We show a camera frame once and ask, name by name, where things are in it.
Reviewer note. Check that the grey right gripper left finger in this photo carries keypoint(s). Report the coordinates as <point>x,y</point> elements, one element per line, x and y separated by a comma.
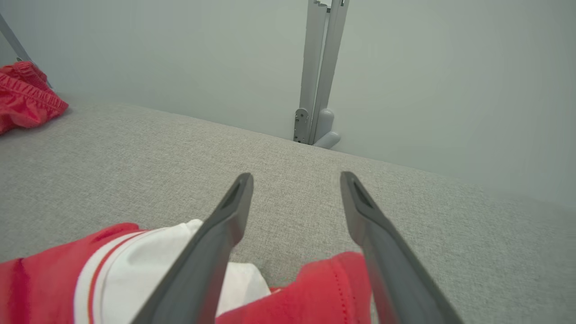
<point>202,265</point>

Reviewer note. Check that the red shorts white side stripe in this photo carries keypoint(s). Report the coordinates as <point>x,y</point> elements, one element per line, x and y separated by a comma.
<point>24,101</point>

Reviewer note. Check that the grey partition post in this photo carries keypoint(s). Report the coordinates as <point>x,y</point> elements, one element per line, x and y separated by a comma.
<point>13,42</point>
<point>321,67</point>

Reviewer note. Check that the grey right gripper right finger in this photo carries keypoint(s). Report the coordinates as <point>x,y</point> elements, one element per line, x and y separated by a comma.
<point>396,279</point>

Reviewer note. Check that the red white jersey shirt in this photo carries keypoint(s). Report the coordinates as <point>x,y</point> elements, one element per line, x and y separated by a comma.
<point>130,279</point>

